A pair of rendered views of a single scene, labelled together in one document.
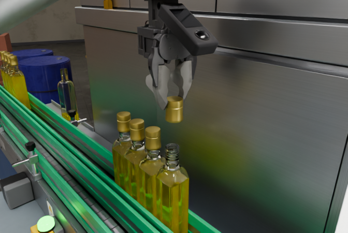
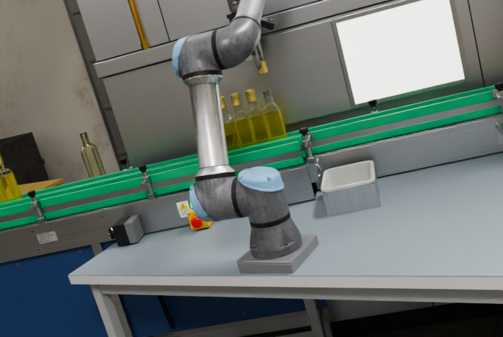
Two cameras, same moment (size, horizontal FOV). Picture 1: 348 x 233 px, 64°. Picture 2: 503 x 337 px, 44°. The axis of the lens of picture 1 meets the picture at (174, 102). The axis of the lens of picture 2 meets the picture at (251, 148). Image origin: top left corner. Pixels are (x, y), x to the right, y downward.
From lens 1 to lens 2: 185 cm
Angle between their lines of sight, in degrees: 33
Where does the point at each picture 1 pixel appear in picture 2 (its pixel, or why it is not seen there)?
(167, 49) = not seen: hidden behind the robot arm
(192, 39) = (270, 22)
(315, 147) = (327, 57)
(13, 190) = (134, 222)
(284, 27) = (291, 12)
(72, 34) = not seen: outside the picture
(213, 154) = (278, 99)
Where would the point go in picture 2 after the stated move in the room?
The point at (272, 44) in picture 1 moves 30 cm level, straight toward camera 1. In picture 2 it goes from (289, 22) to (322, 16)
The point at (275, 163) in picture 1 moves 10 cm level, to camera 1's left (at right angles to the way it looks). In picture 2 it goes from (314, 78) to (295, 85)
